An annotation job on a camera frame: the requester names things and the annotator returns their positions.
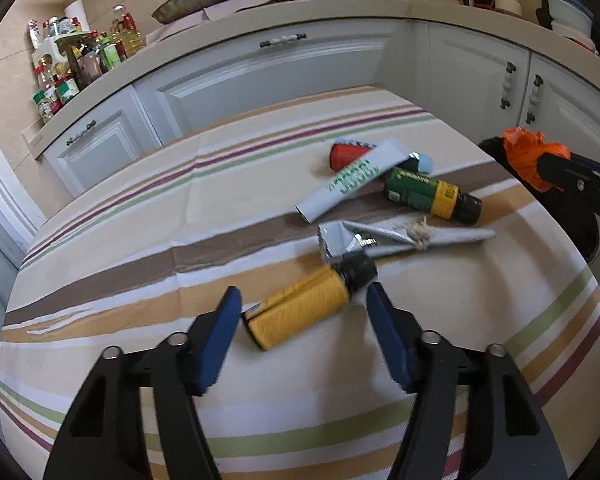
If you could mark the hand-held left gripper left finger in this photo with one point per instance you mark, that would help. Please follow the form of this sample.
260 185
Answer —
220 342

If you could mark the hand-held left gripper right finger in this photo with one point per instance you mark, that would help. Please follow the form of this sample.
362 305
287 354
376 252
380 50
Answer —
387 337

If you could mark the orange plastic bag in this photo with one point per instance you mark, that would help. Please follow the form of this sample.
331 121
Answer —
525 157

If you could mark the black trash bin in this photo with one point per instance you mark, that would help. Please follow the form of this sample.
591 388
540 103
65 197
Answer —
575 225

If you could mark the yellow bottle black cap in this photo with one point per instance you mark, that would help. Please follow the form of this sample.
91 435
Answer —
300 307

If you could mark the silver wrapper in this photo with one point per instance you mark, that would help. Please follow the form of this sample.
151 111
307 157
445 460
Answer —
450 237

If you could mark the light blue plastic item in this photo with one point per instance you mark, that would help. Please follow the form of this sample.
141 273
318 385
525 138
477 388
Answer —
422 161

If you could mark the green yellow bottle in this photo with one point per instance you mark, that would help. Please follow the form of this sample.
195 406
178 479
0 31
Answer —
420 192

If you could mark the white tube green print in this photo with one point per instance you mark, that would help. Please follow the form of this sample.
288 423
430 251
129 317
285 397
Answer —
350 182

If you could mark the white lidded bowl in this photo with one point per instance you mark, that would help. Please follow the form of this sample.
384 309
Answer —
575 35

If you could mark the striped tablecloth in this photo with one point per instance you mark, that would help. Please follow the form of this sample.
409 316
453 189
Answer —
180 210

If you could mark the white jar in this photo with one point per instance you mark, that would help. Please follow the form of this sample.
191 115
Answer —
509 2

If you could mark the white kitchen cabinet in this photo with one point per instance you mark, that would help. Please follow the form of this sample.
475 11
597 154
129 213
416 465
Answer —
280 75

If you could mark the group of condiment bottles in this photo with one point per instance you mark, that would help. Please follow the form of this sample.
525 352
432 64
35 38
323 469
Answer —
110 55

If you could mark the beige kitchen countertop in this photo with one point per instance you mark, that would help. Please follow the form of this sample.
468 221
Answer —
230 30

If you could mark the white spice rack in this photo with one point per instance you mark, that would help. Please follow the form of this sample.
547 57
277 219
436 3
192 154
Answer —
47 50

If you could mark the paper towel roll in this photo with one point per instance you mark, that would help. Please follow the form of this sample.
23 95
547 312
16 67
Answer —
76 14

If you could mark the white door frame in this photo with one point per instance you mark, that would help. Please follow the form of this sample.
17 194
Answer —
5 180

